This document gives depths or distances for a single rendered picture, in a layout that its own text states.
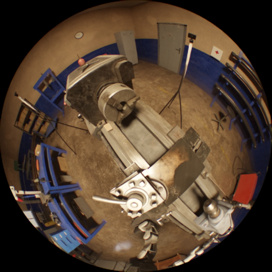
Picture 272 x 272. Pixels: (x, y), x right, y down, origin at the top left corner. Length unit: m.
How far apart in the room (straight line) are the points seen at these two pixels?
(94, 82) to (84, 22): 3.82
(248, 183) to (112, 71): 3.47
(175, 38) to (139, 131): 3.36
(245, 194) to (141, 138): 3.11
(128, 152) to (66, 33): 4.16
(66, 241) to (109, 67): 2.25
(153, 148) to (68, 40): 4.14
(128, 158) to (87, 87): 0.59
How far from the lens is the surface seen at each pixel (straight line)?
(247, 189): 3.10
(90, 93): 0.61
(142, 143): 0.76
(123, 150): 0.66
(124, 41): 3.93
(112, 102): 0.43
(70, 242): 1.94
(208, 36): 3.22
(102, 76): 0.60
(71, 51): 3.87
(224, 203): 0.87
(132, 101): 0.52
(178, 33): 3.48
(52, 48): 4.00
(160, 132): 0.67
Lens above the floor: 1.46
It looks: 69 degrees down
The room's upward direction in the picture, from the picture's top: 20 degrees counter-clockwise
